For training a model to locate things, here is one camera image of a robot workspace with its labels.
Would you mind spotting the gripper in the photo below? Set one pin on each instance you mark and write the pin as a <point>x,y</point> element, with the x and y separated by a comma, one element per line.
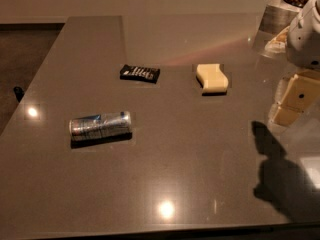
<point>304,43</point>

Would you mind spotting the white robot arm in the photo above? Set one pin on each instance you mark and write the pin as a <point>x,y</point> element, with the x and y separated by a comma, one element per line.
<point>303,43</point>

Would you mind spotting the silver blue redbull can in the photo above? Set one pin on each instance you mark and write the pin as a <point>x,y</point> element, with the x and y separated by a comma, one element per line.
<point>100,126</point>

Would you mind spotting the white snack packet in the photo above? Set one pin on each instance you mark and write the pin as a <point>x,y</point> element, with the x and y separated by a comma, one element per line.
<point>278,43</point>

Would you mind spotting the yellow sponge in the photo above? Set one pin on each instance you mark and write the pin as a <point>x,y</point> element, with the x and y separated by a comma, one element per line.
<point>212,78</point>

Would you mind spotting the metal container with coffee beans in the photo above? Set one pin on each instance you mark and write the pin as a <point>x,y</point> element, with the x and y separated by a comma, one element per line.
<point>279,13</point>

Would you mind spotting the black snack bar wrapper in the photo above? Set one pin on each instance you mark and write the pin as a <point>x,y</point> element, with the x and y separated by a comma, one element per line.
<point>139,73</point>

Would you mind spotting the small black object at table edge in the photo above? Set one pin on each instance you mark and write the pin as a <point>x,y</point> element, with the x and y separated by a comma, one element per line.
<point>19,93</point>

